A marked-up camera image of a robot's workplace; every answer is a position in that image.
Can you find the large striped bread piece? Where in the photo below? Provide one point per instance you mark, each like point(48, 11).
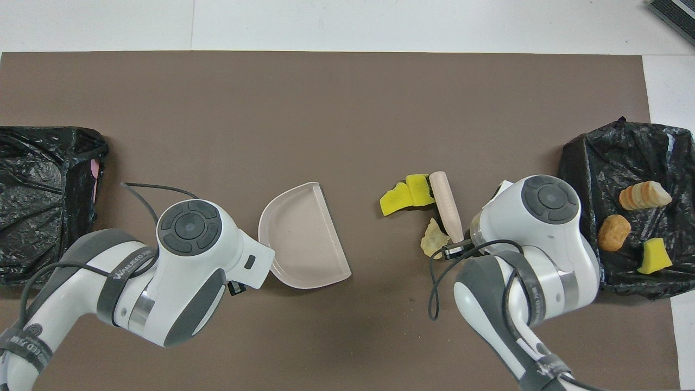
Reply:
point(643, 196)

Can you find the brown table mat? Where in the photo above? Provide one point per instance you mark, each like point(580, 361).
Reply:
point(380, 92)

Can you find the dark ribbed grille object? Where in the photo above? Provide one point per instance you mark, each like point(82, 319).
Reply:
point(678, 13)

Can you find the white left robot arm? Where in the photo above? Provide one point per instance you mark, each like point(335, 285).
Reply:
point(184, 271)

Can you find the pink bin with black bag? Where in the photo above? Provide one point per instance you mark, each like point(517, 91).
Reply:
point(43, 206)

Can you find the beige brush black bristles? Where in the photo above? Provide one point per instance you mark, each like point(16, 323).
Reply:
point(448, 206)

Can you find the beige plastic dustpan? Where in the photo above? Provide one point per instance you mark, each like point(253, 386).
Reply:
point(304, 239)

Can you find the black bag lined bin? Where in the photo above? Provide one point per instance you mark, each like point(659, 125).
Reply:
point(586, 163)

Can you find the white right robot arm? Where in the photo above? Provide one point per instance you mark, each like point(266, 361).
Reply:
point(543, 239)

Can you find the yellow sponge piece rectangular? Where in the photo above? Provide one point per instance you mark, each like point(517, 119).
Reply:
point(419, 190)

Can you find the yellow sponge piece wavy edge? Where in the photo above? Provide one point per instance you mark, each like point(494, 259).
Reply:
point(392, 202)

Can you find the small yellow sponge wedge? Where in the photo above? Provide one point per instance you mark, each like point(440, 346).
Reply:
point(654, 258)

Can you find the brown oval bread roll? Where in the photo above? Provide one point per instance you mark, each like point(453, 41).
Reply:
point(613, 233)

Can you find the pale pastry piece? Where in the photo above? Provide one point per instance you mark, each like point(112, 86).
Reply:
point(433, 239)

